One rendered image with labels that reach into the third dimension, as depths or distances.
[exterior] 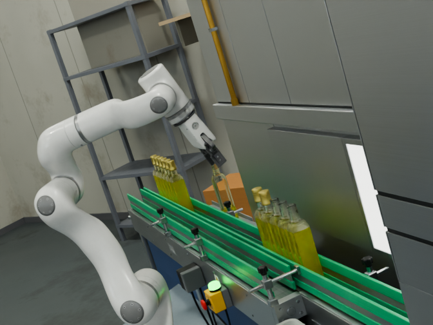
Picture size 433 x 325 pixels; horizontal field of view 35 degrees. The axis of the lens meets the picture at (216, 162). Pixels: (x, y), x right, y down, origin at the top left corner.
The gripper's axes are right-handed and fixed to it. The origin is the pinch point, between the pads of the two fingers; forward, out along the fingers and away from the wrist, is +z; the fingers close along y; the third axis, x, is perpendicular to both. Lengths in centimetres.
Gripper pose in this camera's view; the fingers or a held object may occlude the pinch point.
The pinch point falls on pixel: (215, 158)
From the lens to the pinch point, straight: 196.1
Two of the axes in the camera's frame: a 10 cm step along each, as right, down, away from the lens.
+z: 5.8, 7.6, 3.0
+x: -7.3, 6.5, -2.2
